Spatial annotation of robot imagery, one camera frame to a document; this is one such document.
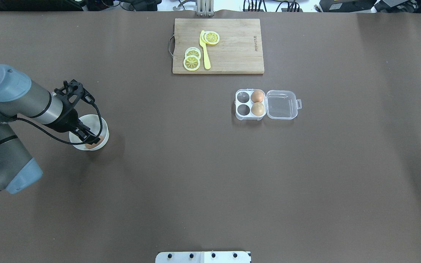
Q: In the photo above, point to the rear lemon slice by knife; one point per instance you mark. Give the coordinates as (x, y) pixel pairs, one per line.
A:
(202, 37)

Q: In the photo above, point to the yellow plastic knife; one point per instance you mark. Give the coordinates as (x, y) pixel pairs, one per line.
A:
(207, 64)

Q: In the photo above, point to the lemon slice by knife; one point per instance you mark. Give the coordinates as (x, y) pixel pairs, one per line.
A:
(202, 37)
(212, 37)

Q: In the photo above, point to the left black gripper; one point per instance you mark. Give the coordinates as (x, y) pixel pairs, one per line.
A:
(65, 121)

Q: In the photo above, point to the bamboo cutting board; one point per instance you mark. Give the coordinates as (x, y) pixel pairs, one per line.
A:
(239, 50)

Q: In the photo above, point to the brown egg in box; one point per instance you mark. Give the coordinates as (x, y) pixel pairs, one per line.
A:
(258, 109)
(257, 96)

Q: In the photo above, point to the middle lemon slice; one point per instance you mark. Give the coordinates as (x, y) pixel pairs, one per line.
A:
(193, 51)

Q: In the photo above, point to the front lemon slice by knife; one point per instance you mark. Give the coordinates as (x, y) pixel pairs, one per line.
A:
(212, 37)

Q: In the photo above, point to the white round bowl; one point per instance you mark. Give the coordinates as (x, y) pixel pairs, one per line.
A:
(92, 121)

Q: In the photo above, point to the upper brown egg in box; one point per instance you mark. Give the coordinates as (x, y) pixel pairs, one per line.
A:
(257, 96)

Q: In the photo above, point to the clear plastic egg box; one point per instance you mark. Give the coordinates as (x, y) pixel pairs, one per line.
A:
(279, 104)

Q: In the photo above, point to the brown egg from bowl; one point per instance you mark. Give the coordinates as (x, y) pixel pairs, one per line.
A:
(94, 145)

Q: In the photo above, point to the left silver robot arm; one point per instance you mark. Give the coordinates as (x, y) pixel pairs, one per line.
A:
(22, 99)

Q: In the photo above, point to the lower brown egg in box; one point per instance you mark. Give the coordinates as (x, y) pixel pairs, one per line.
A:
(258, 109)

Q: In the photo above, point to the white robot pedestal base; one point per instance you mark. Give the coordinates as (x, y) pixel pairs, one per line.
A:
(204, 257)

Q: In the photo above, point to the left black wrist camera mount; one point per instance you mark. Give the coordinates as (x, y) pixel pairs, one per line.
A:
(72, 92)

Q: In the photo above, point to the top lemon slice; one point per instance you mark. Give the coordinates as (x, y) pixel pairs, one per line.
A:
(191, 62)

